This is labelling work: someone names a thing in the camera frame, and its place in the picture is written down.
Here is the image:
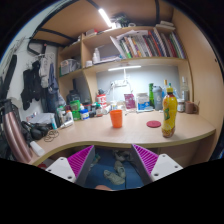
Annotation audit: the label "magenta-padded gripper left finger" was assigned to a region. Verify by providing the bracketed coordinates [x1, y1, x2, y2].
[45, 144, 96, 188]

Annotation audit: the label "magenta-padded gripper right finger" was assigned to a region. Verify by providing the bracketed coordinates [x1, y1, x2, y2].
[130, 143, 184, 186]

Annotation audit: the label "yellow juice bottle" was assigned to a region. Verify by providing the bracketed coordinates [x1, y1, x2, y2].
[161, 84, 179, 139]

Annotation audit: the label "grey slipper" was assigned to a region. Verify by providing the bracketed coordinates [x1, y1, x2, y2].
[103, 169, 126, 186]
[114, 160, 127, 178]

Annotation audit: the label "flat round red coaster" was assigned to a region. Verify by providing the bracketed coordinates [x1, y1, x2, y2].
[146, 120, 162, 129]

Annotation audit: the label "blue-labelled white jar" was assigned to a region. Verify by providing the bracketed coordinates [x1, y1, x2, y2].
[79, 108, 90, 121]

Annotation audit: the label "orange plastic cup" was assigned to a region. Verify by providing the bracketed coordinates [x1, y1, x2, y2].
[109, 109, 124, 129]

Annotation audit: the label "black headphones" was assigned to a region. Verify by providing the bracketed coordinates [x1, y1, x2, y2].
[21, 121, 49, 141]

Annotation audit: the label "green plastic jar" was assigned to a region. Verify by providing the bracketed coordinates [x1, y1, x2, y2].
[69, 99, 82, 112]

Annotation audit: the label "white and blue box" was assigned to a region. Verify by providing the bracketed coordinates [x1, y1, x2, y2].
[136, 92, 152, 112]

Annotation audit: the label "magenta packet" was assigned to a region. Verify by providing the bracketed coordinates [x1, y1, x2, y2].
[123, 93, 137, 110]

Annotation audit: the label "grey shaker bottle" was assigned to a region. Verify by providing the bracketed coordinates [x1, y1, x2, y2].
[152, 85, 164, 111]

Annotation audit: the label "white-lidded brown jar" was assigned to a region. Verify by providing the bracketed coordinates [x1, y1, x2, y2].
[177, 98, 186, 113]

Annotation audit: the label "black box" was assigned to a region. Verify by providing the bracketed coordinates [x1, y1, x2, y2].
[66, 89, 82, 104]

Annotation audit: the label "red and white can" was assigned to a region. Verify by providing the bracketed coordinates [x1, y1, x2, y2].
[96, 93, 108, 108]

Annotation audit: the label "green drink bottle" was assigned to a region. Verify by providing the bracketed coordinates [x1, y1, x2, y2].
[148, 82, 156, 108]

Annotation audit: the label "brown ceramic mug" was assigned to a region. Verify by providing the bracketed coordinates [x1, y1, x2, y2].
[184, 100, 200, 115]

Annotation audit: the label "clear glass bottle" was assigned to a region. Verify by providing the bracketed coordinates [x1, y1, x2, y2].
[180, 76, 190, 103]

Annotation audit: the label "hanging clothes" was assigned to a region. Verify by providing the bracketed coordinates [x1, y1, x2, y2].
[20, 54, 66, 113]

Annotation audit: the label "white bar desk lamp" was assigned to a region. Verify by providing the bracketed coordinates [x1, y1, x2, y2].
[107, 65, 142, 88]

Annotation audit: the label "ceiling tube light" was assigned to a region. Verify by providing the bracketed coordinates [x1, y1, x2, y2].
[97, 7, 113, 28]

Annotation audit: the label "coiled black cable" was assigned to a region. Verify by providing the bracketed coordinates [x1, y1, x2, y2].
[44, 129, 60, 143]

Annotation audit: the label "pink tubular chair frame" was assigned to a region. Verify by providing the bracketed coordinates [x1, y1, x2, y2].
[0, 99, 34, 164]

